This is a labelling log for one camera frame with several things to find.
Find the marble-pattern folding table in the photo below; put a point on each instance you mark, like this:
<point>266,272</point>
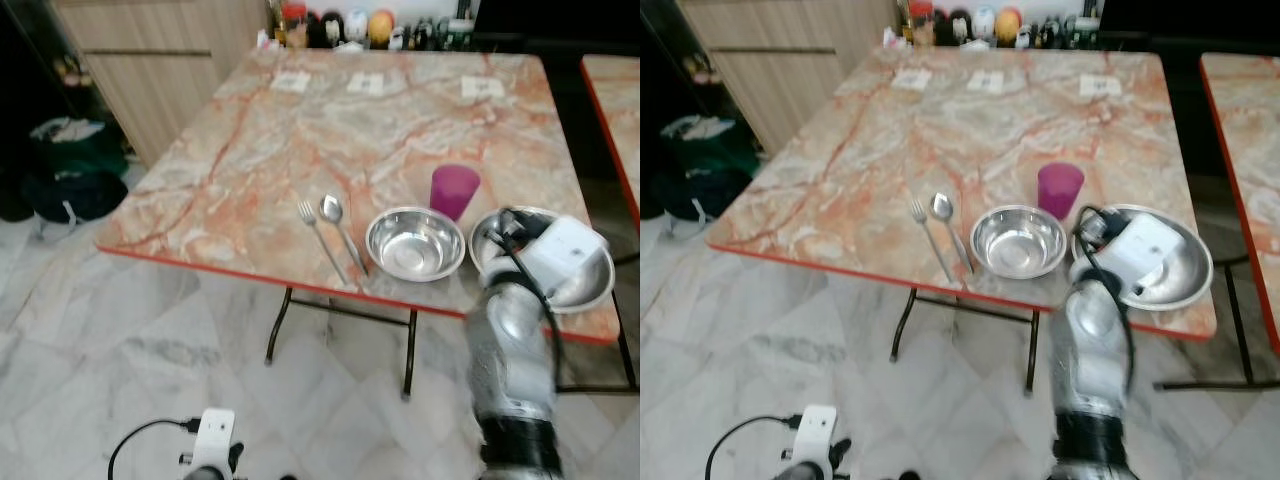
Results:
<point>960,140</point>
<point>350,140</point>

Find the white paper label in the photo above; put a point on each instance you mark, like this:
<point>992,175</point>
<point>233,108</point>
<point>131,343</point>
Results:
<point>366,84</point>
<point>1101,86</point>
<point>483,88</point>
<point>985,82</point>

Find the steel fork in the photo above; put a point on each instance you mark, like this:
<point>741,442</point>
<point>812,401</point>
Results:
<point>306,212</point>
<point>918,210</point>

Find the black bag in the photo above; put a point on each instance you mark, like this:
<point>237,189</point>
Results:
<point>695,190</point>
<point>75,195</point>

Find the red-edged marble-pattern table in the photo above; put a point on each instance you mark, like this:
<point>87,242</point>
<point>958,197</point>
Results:
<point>620,110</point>
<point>1250,150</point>

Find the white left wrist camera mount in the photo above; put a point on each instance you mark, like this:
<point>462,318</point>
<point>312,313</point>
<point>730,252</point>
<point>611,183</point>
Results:
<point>215,435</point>
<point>818,432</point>

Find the orange yellow round toy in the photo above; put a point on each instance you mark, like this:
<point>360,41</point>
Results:
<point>1008,25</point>
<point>381,28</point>

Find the light wooden cabinet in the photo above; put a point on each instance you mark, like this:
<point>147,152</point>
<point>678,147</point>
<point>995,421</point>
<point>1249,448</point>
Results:
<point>150,60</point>
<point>780,60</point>

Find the purple plastic cup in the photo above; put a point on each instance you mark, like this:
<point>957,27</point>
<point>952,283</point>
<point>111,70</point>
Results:
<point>455,190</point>
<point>1060,188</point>

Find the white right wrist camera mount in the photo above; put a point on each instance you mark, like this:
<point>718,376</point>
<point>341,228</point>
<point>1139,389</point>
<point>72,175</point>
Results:
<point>1140,245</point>
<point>565,250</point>

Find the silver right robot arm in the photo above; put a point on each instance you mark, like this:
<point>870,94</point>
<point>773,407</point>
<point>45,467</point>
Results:
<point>1090,340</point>
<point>510,340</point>

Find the red-lidded jar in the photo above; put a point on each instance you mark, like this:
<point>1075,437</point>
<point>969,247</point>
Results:
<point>294,25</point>
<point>920,22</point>

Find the large steel bowl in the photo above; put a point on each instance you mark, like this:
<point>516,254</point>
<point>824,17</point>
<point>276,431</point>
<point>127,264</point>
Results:
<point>484,243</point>
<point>1192,265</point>

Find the white round toy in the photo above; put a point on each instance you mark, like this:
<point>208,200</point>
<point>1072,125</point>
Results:
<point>356,26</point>
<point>984,23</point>

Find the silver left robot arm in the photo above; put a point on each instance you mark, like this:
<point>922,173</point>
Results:
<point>805,472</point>
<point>205,474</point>

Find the small steel bowl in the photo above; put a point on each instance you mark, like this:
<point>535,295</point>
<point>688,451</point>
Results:
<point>1018,242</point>
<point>415,245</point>

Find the steel spoon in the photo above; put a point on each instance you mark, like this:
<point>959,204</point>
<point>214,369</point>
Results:
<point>331,208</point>
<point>941,206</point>

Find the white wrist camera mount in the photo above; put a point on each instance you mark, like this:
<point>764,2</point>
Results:
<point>565,250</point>
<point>215,435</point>
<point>1140,245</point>
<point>818,432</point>

